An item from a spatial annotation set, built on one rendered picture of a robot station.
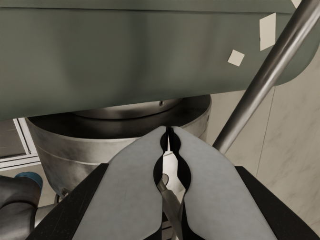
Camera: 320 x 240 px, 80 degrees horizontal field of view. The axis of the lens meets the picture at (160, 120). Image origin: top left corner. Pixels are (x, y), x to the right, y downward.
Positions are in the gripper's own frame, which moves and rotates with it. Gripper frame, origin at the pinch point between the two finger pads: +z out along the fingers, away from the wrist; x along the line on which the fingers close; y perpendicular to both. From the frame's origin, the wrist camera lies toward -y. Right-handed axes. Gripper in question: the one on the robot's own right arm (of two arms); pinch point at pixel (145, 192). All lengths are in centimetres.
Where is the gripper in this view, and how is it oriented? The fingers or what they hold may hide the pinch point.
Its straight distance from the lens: 52.8
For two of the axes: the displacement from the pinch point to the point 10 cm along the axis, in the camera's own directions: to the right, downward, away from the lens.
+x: 3.3, 4.6, -8.3
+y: -0.3, 8.8, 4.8
